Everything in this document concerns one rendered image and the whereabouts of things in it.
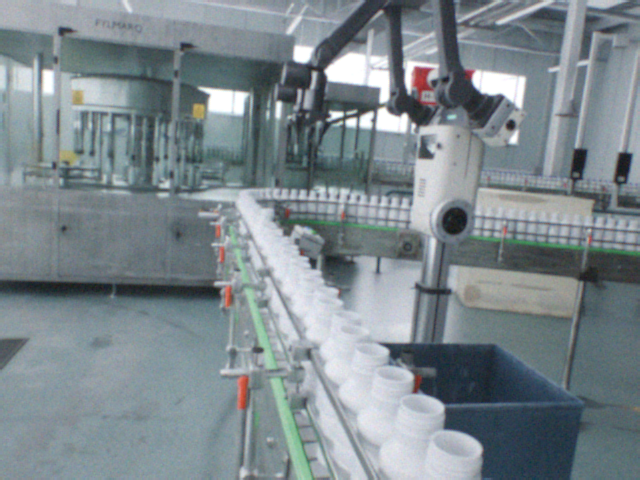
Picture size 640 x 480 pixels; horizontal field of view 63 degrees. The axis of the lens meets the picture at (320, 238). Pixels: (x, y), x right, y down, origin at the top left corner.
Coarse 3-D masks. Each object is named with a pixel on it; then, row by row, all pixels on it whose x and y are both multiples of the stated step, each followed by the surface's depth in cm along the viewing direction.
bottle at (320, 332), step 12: (324, 300) 73; (336, 300) 73; (324, 312) 70; (324, 324) 70; (312, 336) 70; (324, 336) 70; (312, 372) 70; (312, 384) 71; (312, 396) 71; (312, 408) 71
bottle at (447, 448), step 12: (444, 432) 39; (456, 432) 39; (432, 444) 37; (444, 444) 39; (456, 444) 39; (468, 444) 38; (432, 456) 37; (444, 456) 36; (456, 456) 36; (468, 456) 38; (480, 456) 37; (432, 468) 37; (444, 468) 36; (456, 468) 36; (468, 468) 36; (480, 468) 37
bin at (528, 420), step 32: (416, 352) 122; (448, 352) 124; (480, 352) 126; (448, 384) 126; (480, 384) 128; (512, 384) 119; (544, 384) 108; (448, 416) 92; (480, 416) 93; (512, 416) 94; (544, 416) 96; (576, 416) 98; (512, 448) 96; (544, 448) 97
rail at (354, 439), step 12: (252, 240) 149; (252, 264) 147; (264, 264) 119; (276, 288) 98; (288, 312) 84; (276, 324) 97; (300, 336) 73; (288, 360) 82; (312, 360) 65; (324, 372) 60; (300, 384) 72; (324, 384) 59; (336, 396) 54; (336, 408) 53; (312, 420) 63; (348, 420) 50; (348, 432) 49; (324, 444) 58; (360, 444) 46; (324, 456) 57; (360, 456) 45; (336, 468) 53; (372, 468) 42
